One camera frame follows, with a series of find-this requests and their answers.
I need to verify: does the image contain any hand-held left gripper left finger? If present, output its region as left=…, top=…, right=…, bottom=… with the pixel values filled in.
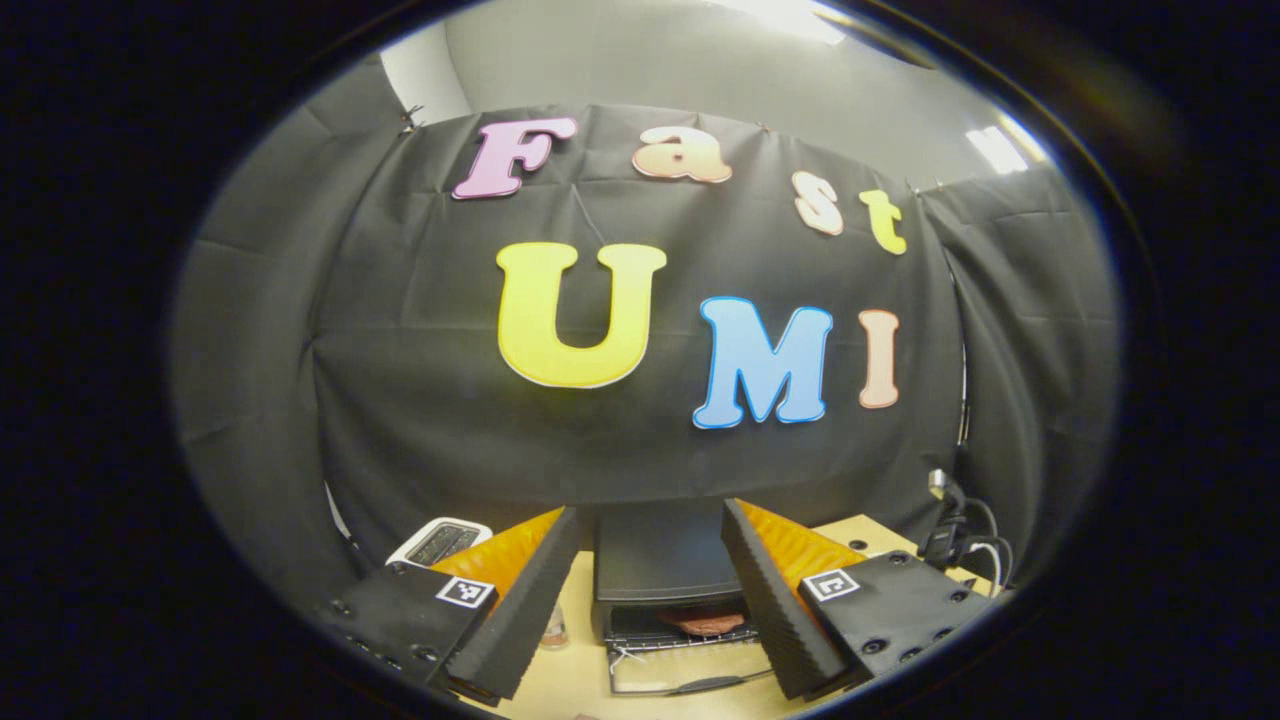
left=318, top=507, right=583, bottom=704

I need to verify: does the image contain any black electric oven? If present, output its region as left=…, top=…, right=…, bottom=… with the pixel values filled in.
left=590, top=500, right=776, bottom=696

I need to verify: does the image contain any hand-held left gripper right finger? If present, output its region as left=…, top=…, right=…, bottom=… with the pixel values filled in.
left=720, top=499, right=1001, bottom=701

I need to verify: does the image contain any black backdrop cloth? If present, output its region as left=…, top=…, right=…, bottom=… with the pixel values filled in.
left=170, top=55, right=1121, bottom=601

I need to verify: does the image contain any white toaster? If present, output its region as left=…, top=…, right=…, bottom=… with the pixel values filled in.
left=387, top=517, right=494, bottom=569

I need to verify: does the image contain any small ceiling light panel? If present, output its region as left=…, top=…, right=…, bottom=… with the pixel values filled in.
left=965, top=125, right=1046, bottom=176

